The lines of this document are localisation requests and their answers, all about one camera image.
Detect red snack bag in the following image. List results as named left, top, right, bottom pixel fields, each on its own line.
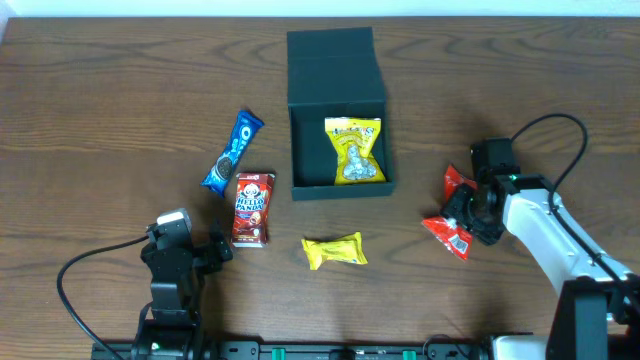
left=422, top=164, right=477, bottom=261

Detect red Hello Panda box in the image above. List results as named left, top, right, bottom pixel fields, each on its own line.
left=231, top=172, right=275, bottom=248

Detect blue Oreo cookie pack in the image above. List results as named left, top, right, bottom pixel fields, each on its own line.
left=200, top=110, right=264, bottom=197

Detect yellow seed snack bag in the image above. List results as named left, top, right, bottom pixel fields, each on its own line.
left=324, top=117, right=386, bottom=186

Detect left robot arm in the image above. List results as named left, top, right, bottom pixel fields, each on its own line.
left=131, top=220, right=233, bottom=360

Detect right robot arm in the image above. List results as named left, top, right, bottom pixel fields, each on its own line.
left=423, top=167, right=639, bottom=359

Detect small yellow snack packet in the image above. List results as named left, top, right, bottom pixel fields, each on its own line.
left=301, top=232, right=368, bottom=271

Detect dark green open box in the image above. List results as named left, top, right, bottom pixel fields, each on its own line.
left=287, top=27, right=396, bottom=201

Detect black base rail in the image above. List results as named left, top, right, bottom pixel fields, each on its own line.
left=90, top=340, right=494, bottom=360

